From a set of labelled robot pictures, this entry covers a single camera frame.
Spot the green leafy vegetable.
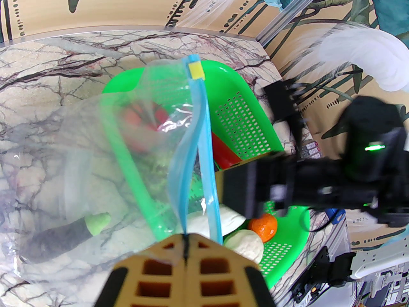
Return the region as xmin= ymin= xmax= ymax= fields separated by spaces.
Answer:
xmin=191 ymin=168 xmax=205 ymax=204

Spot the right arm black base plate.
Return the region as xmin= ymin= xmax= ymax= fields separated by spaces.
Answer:
xmin=291 ymin=245 xmax=331 ymax=303

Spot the long red chili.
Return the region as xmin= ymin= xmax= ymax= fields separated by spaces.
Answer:
xmin=212 ymin=132 xmax=242 ymax=169

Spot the clear zip-top bag blue zipper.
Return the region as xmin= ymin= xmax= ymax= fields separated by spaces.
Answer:
xmin=0 ymin=55 xmax=224 ymax=268

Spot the green plastic basket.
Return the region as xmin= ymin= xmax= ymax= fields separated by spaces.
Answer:
xmin=101 ymin=59 xmax=311 ymax=289

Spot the blue box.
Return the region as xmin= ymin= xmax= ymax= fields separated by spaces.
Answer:
xmin=326 ymin=208 xmax=346 ymax=224

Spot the orange tangerine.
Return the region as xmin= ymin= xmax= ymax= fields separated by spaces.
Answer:
xmin=248 ymin=213 xmax=278 ymax=243

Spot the aluminium frame post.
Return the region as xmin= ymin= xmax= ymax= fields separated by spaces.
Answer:
xmin=255 ymin=0 xmax=336 ymax=48

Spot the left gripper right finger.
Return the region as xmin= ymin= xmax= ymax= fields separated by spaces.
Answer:
xmin=187 ymin=234 xmax=276 ymax=307

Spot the dark eggplant green stem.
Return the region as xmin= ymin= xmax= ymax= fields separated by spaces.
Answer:
xmin=19 ymin=212 xmax=111 ymax=265

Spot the calculator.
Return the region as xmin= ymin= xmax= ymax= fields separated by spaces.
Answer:
xmin=300 ymin=140 xmax=322 ymax=160

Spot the green pepper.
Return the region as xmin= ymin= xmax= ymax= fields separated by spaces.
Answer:
xmin=150 ymin=159 xmax=174 ymax=201

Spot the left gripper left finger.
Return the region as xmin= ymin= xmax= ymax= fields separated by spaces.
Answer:
xmin=93 ymin=234 xmax=187 ymax=307

